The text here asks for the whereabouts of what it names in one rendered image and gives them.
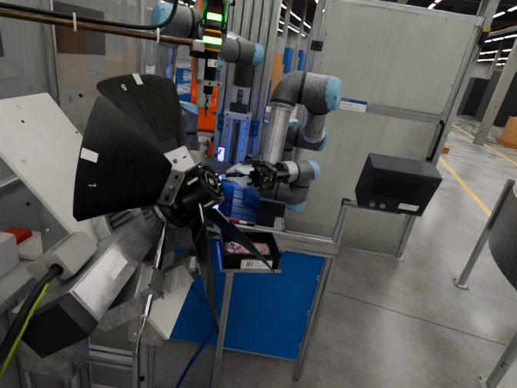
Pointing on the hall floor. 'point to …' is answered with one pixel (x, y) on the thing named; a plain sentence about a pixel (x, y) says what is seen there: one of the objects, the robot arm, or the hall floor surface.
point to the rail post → (314, 318)
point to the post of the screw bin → (221, 328)
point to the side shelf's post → (26, 379)
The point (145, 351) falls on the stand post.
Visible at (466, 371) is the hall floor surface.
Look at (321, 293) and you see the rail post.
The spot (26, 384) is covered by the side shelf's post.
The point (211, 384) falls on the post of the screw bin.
